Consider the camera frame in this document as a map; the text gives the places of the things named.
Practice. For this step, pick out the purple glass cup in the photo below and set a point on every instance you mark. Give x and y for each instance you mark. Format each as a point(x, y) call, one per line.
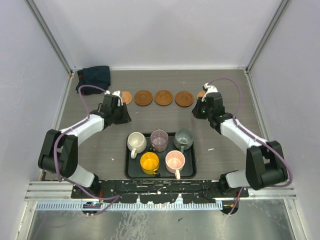
point(159, 140)

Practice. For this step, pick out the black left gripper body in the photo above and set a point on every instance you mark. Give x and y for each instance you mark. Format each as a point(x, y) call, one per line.
point(120, 115)

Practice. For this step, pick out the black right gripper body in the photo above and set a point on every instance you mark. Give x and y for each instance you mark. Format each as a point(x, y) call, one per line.
point(202, 111)

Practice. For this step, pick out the white ceramic mug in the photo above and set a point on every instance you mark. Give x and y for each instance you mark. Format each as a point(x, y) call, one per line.
point(136, 143)

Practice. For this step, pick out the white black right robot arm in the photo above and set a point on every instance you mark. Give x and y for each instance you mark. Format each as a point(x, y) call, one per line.
point(264, 163)

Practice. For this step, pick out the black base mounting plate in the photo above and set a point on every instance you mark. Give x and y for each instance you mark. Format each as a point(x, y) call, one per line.
point(165, 191)

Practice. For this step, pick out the woven rattan coaster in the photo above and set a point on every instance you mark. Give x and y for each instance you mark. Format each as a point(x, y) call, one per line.
point(126, 97)
point(200, 94)

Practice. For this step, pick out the pink ceramic mug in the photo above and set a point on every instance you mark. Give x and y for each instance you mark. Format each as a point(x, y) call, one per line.
point(174, 162)

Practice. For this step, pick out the dark blue folded cloth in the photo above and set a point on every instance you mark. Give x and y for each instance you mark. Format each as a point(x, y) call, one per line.
point(98, 76)

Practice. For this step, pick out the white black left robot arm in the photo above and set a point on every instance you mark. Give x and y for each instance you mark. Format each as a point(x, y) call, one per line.
point(59, 152)

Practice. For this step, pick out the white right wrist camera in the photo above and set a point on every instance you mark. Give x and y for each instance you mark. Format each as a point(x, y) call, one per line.
point(208, 88)

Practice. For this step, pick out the yellow mug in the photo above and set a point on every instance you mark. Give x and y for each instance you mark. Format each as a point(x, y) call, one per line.
point(150, 163)

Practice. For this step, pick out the white slotted cable duct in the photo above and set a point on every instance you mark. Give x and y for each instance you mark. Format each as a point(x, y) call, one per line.
point(150, 206)

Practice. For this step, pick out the brown wooden coaster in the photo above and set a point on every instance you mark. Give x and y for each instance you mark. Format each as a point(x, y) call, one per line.
point(143, 98)
point(184, 99)
point(163, 98)

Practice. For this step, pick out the grey ceramic mug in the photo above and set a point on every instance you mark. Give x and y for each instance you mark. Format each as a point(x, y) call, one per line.
point(183, 140)

